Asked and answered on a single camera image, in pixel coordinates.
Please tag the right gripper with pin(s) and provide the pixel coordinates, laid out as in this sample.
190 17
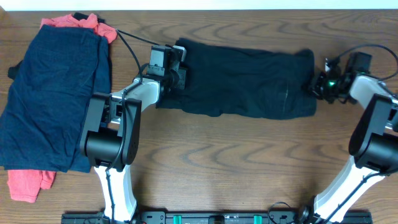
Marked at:
315 87

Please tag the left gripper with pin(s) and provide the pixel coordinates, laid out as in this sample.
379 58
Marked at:
181 74

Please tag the black shorts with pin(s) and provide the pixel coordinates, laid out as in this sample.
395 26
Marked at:
248 82

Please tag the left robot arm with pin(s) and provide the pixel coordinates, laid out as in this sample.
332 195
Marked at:
110 136

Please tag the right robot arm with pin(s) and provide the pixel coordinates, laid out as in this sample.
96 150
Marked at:
373 144

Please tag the navy blue garment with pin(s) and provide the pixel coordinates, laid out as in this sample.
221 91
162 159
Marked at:
46 107

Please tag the red garment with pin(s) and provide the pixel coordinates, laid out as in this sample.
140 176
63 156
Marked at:
25 184

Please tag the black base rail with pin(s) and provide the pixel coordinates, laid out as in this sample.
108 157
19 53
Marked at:
283 217

